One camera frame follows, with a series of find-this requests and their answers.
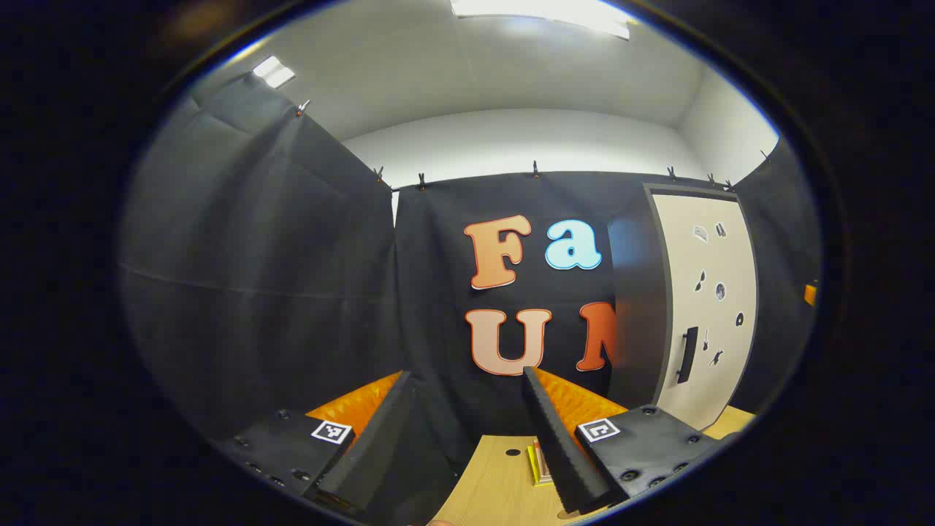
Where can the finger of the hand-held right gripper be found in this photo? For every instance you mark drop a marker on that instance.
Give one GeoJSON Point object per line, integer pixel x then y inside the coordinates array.
{"type": "Point", "coordinates": [810, 294]}

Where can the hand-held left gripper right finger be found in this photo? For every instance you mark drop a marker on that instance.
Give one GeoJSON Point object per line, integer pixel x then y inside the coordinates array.
{"type": "Point", "coordinates": [559, 446]}

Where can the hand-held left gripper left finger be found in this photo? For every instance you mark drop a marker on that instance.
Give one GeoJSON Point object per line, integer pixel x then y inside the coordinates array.
{"type": "Point", "coordinates": [372, 446]}

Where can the white cabinet door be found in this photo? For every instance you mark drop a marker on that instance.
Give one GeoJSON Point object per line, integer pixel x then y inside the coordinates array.
{"type": "Point", "coordinates": [719, 380]}

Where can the black backdrop cloth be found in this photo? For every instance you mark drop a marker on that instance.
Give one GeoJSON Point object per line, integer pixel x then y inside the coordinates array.
{"type": "Point", "coordinates": [256, 292]}

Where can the row of cloth clips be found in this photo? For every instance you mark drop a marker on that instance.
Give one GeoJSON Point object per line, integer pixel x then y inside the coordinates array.
{"type": "Point", "coordinates": [535, 170]}

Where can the ceiling light panel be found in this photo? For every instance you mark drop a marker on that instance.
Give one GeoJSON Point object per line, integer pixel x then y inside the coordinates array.
{"type": "Point", "coordinates": [540, 11]}
{"type": "Point", "coordinates": [273, 71]}

